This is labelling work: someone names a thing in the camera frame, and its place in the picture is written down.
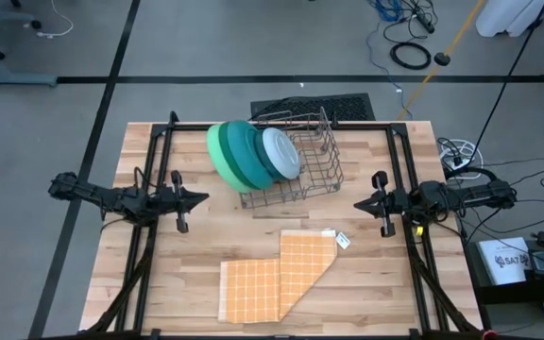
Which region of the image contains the grey wire dish rack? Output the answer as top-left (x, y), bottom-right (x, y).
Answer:
top-left (239, 106), bottom-right (346, 211)

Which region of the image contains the white printed booklet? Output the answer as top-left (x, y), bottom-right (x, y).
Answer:
top-left (477, 237), bottom-right (533, 286)

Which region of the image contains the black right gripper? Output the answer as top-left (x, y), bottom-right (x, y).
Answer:
top-left (352, 169), bottom-right (417, 239)

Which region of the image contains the white floor cable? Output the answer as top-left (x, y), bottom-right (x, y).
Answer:
top-left (37, 0), bottom-right (75, 39)

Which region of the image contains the white cable coil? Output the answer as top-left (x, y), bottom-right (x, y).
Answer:
top-left (436, 138), bottom-right (480, 181)

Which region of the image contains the coiled black cable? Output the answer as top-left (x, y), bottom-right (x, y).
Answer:
top-left (389, 41), bottom-right (433, 71)

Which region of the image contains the grey desk base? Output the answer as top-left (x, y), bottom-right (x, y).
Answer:
top-left (0, 0), bottom-right (60, 89)

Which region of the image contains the orange checked cloth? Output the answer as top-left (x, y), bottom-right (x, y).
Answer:
top-left (218, 229), bottom-right (352, 326)

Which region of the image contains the blue cable bundle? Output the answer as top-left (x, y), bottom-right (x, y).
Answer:
top-left (368, 0), bottom-right (403, 23)

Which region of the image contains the black aluminium table frame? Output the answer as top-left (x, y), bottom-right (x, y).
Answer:
top-left (78, 110), bottom-right (486, 340)

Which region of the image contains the dark teal plate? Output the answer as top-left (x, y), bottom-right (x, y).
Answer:
top-left (252, 131), bottom-right (288, 183)

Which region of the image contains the pale grey-blue plate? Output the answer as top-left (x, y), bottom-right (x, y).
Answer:
top-left (261, 127), bottom-right (302, 181)

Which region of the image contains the black floor mat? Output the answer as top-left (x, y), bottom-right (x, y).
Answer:
top-left (250, 93), bottom-right (377, 122)

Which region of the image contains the light green plate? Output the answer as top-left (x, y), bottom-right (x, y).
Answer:
top-left (205, 123), bottom-right (254, 195)

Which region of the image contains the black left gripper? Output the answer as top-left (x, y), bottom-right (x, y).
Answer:
top-left (160, 169), bottom-right (211, 234)

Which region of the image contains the black power strip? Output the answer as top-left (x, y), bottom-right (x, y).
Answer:
top-left (413, 7), bottom-right (437, 35)

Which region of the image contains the black hanging cable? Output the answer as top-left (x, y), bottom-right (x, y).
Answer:
top-left (474, 0), bottom-right (544, 147)

